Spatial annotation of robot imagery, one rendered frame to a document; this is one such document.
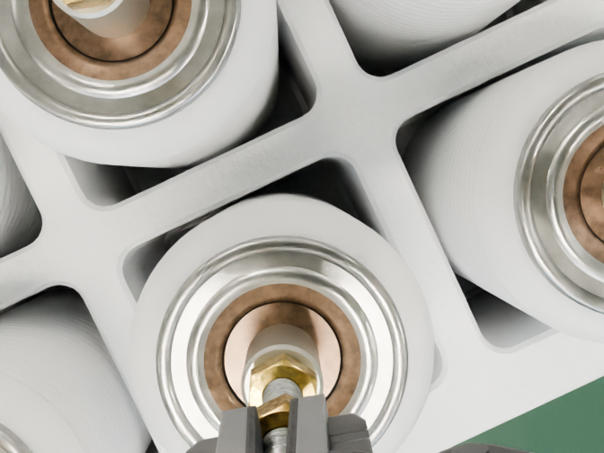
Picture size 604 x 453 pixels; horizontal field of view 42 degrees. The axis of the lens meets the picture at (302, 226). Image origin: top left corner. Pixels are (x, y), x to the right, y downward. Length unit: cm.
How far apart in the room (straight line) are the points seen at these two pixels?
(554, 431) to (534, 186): 31
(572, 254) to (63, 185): 19
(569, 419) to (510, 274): 30
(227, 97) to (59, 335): 13
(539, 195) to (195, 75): 11
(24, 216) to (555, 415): 34
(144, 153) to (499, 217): 11
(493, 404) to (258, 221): 14
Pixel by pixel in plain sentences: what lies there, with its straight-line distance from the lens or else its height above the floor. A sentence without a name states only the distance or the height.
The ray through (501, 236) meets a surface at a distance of 25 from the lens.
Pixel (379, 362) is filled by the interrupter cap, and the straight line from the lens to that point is 24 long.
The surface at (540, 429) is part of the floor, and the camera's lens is 54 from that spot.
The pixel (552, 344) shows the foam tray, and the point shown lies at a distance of 33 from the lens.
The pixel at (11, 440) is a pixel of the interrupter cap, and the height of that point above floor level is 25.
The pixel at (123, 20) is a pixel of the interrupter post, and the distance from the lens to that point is 23.
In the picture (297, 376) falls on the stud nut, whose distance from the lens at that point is 20.
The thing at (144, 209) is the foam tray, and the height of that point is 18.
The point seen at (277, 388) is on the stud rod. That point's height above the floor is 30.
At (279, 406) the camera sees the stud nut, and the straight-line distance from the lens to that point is 16.
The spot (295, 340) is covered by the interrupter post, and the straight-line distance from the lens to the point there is 22.
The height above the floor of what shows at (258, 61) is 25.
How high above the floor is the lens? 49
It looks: 86 degrees down
